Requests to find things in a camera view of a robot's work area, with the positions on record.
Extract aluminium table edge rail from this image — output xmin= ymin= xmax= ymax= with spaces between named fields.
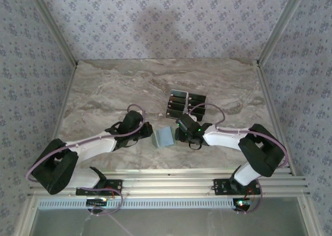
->
xmin=255 ymin=60 xmax=296 ymax=176

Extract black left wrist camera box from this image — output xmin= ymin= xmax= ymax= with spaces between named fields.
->
xmin=121 ymin=110 xmax=145 ymax=135

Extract mint green card holder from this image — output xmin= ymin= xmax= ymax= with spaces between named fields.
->
xmin=151 ymin=126 xmax=177 ymax=150

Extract aluminium corner post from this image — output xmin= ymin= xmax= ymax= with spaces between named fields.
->
xmin=27 ymin=0 xmax=79 ymax=66
xmin=256 ymin=0 xmax=310 ymax=66

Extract white slotted cable duct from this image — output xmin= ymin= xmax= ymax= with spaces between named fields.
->
xmin=37 ymin=198 xmax=236 ymax=210

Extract purple looped cable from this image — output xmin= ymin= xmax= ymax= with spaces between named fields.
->
xmin=77 ymin=185 xmax=124 ymax=218
xmin=237 ymin=180 xmax=263 ymax=216

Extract black battery tray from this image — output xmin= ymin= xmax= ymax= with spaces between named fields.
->
xmin=164 ymin=88 xmax=209 ymax=123

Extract circuit board with green light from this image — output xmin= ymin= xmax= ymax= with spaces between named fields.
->
xmin=86 ymin=198 xmax=108 ymax=208
xmin=233 ymin=198 xmax=254 ymax=211

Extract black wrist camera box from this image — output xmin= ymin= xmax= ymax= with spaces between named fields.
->
xmin=175 ymin=113 xmax=199 ymax=135
xmin=121 ymin=110 xmax=145 ymax=135

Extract grey metal sheet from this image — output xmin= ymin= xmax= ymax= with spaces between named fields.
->
xmin=33 ymin=197 xmax=311 ymax=236

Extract aluminium extrusion base rails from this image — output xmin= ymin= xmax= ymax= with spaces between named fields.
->
xmin=27 ymin=168 xmax=311 ymax=198

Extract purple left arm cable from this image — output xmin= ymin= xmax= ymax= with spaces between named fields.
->
xmin=27 ymin=103 xmax=146 ymax=183

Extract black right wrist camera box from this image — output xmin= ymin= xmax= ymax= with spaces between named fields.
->
xmin=175 ymin=113 xmax=199 ymax=135

